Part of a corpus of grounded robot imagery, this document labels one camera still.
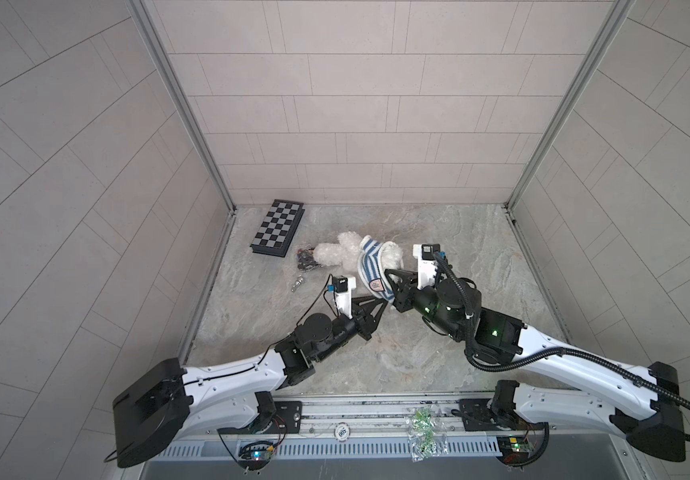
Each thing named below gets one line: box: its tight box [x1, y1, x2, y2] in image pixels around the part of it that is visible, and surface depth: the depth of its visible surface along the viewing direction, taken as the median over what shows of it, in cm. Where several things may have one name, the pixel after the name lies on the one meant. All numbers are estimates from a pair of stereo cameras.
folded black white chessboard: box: [250, 199, 305, 258], surface depth 107 cm
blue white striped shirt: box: [357, 235, 404, 304], surface depth 66 cm
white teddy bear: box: [297, 231, 404, 302], surface depth 67 cm
